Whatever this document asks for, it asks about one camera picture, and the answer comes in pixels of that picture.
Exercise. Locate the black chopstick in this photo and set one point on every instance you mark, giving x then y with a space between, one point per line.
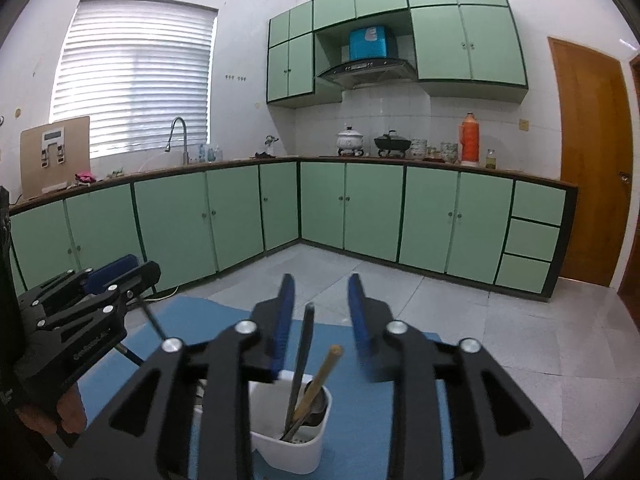
155 322
130 353

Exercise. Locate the grey metal chopstick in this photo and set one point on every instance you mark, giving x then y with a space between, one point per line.
302 350

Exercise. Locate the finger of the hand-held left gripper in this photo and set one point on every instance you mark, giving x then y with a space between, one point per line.
112 270
140 277

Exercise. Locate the metal sink faucet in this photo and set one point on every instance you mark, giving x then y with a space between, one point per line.
176 135

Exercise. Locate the small glass jar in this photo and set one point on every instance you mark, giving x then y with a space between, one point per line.
490 160

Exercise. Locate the pink cloth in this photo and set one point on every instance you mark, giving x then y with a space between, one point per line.
85 178

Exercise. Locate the wooden board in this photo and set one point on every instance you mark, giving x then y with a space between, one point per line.
55 175

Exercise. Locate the blue tablecloth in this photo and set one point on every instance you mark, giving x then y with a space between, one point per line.
360 410

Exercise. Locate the metal spoon with pointed bowl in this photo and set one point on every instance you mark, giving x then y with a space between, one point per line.
317 410

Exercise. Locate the green lower kitchen cabinets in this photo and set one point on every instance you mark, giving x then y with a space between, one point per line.
375 210

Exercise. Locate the silver cooking pot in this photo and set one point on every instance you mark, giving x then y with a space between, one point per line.
350 141

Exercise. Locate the small glass cup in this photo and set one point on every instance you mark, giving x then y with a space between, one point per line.
432 152

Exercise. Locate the white window blind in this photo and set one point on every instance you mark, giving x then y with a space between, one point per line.
135 75

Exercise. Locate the blue box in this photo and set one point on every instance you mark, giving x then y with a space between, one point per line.
370 42

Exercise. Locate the metal range hood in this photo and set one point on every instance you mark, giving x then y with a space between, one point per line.
367 72

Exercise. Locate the green upper kitchen cabinets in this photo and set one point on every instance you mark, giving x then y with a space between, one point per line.
450 45

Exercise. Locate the wooden door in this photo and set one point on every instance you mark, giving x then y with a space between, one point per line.
632 210
590 160

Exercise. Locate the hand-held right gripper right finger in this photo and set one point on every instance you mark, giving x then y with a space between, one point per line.
359 320

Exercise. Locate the person's left hand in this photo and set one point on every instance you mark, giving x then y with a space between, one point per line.
72 410

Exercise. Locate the white utensil holder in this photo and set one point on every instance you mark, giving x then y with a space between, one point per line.
280 452

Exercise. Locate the bamboo chopstick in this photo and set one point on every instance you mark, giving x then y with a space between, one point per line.
325 370

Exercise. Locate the orange thermos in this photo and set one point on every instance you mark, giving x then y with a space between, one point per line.
470 142

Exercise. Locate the black wok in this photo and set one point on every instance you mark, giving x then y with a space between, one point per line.
392 142

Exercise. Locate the wall hooks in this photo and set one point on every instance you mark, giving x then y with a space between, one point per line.
236 78

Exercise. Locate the bottles beside sink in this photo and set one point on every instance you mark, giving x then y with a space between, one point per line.
210 154

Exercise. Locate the green kitchen cabinets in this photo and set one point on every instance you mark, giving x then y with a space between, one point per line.
450 45
375 210

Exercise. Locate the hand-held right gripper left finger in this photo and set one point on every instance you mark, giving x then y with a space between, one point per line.
284 320

